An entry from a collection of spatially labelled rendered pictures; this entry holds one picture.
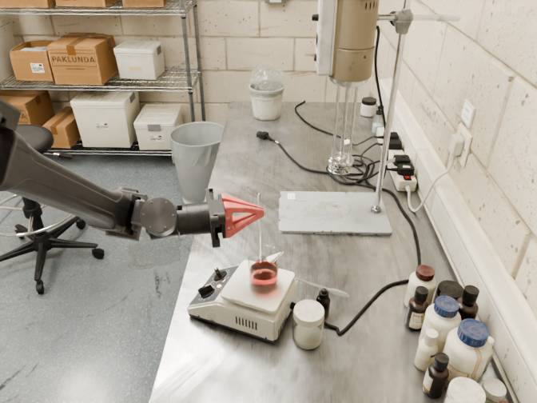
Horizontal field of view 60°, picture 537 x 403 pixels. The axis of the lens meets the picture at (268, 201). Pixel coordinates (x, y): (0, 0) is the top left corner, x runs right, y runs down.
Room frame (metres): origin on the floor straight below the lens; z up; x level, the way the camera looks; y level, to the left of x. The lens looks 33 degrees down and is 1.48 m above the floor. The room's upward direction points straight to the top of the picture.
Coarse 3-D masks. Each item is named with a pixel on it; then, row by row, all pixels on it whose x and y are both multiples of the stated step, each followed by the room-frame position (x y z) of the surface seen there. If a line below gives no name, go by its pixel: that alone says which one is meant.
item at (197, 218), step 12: (192, 204) 0.68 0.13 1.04; (204, 204) 0.68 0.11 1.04; (180, 216) 0.65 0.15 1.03; (192, 216) 0.65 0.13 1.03; (204, 216) 0.65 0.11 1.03; (216, 216) 0.63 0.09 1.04; (180, 228) 0.64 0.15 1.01; (192, 228) 0.64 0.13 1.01; (204, 228) 0.65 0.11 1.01; (216, 228) 0.67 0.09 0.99; (216, 240) 0.63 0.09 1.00
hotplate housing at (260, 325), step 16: (208, 304) 0.66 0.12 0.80; (224, 304) 0.65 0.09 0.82; (288, 304) 0.67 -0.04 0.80; (208, 320) 0.66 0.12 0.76; (224, 320) 0.65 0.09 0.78; (240, 320) 0.63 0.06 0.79; (256, 320) 0.62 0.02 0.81; (272, 320) 0.61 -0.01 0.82; (256, 336) 0.62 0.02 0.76; (272, 336) 0.61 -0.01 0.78
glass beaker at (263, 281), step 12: (252, 252) 0.70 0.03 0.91; (264, 252) 0.71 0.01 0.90; (276, 252) 0.69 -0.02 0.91; (252, 264) 0.66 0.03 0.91; (276, 264) 0.65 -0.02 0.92; (252, 276) 0.66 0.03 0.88; (264, 276) 0.65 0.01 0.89; (276, 276) 0.66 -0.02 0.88; (252, 288) 0.66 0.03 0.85; (264, 288) 0.65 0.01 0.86; (276, 288) 0.66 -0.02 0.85
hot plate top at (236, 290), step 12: (240, 276) 0.71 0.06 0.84; (288, 276) 0.71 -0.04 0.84; (228, 288) 0.68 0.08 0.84; (240, 288) 0.68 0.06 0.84; (288, 288) 0.68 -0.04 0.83; (228, 300) 0.65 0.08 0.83; (240, 300) 0.64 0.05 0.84; (252, 300) 0.64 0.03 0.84; (264, 300) 0.64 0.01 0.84; (276, 300) 0.64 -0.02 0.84
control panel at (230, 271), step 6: (222, 270) 0.78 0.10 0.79; (228, 270) 0.77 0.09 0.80; (234, 270) 0.75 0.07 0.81; (228, 276) 0.74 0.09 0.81; (210, 282) 0.74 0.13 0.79; (216, 282) 0.73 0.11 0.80; (222, 282) 0.72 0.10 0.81; (216, 288) 0.71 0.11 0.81; (222, 288) 0.70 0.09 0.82; (198, 294) 0.71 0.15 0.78; (216, 294) 0.68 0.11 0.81; (198, 300) 0.69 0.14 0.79; (204, 300) 0.68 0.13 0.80; (210, 300) 0.67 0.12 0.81
